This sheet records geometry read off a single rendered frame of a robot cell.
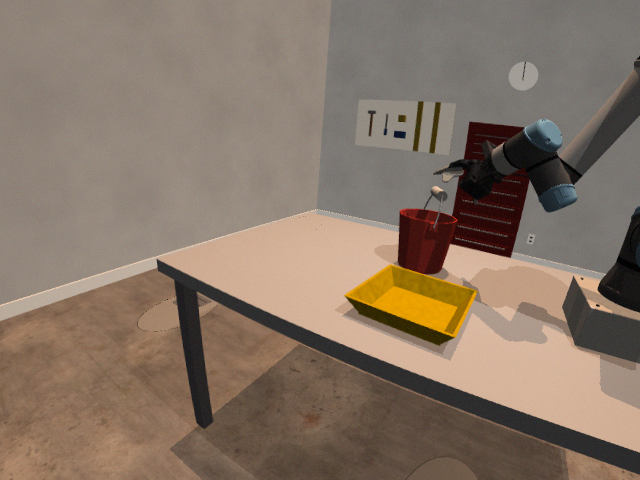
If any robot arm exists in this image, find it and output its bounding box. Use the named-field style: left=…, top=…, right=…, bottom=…
left=481, top=56, right=640, bottom=313

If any red pail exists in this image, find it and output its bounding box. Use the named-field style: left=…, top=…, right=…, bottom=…
left=398, top=187, right=458, bottom=275

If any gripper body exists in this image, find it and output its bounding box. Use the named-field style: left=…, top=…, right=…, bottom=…
left=458, top=152, right=507, bottom=200

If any yellow rectangular tray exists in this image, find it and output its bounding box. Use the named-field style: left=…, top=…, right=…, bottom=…
left=345, top=264, right=477, bottom=346

